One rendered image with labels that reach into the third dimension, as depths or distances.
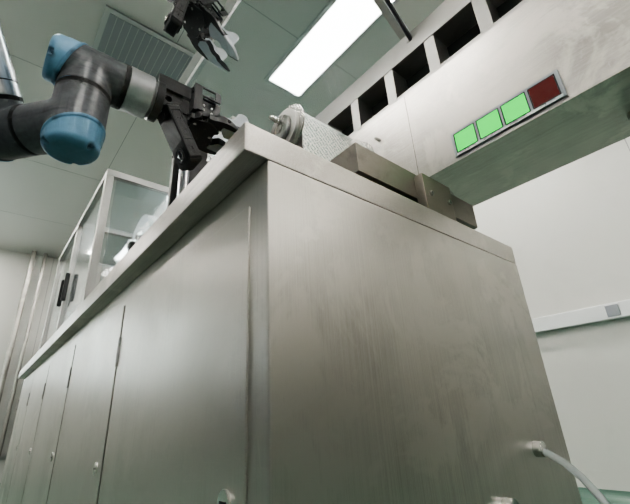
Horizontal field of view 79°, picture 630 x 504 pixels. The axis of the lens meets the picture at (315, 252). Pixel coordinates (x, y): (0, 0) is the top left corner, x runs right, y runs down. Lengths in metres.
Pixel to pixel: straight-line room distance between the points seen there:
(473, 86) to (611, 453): 2.63
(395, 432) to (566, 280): 2.92
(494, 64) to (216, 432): 0.98
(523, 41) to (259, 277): 0.87
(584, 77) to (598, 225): 2.43
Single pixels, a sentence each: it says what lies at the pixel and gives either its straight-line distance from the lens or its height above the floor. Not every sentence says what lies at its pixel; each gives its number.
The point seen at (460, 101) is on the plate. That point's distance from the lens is 1.11.
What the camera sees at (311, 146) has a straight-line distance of 0.95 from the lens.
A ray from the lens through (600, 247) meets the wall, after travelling 3.31.
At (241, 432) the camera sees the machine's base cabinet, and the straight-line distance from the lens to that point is 0.40.
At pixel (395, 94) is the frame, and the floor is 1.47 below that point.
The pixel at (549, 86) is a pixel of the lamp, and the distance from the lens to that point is 0.99.
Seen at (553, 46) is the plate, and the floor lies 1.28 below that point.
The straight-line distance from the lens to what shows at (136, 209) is 1.85.
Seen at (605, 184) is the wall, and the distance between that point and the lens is 3.44.
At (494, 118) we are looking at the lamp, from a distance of 1.02.
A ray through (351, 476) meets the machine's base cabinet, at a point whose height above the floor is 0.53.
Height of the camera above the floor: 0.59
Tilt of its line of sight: 23 degrees up
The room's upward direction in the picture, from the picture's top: 3 degrees counter-clockwise
